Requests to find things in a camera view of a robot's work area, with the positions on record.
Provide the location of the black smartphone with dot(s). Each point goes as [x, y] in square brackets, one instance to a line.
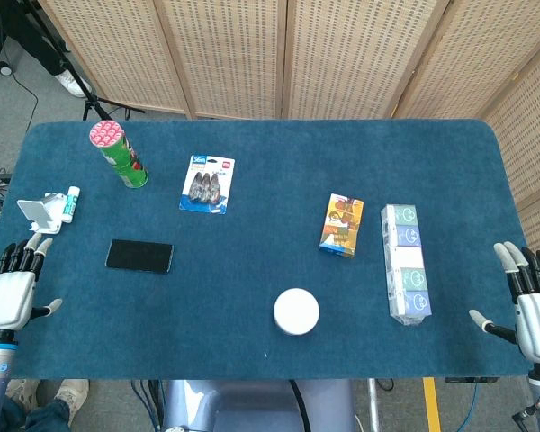
[139, 256]

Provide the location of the white sneaker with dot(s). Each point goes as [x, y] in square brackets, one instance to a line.
[73, 83]

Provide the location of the beige shoe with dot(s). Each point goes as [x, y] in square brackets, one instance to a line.
[20, 392]
[72, 396]

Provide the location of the black tripod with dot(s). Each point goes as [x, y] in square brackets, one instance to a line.
[83, 85]

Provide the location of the blue table cloth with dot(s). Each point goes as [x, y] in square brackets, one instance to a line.
[270, 270]

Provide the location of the white phone stand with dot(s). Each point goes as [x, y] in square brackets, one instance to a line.
[42, 215]

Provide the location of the white round jar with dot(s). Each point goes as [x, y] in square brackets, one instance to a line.
[296, 311]

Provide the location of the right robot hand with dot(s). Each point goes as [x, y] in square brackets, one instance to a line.
[535, 310]

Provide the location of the wicker folding screen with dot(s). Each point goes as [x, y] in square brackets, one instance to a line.
[297, 54]

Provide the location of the orange illustrated carton box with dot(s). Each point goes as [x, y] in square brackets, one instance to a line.
[341, 226]

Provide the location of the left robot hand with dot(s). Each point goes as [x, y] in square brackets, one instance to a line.
[9, 297]

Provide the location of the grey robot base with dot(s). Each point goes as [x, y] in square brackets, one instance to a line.
[256, 405]

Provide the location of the green chips can red lid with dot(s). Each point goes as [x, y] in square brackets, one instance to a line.
[122, 155]

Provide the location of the clear pack of smiley boxes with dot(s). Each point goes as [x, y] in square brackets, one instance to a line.
[406, 263]

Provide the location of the white glue stick green label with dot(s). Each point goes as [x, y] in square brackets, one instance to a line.
[70, 202]

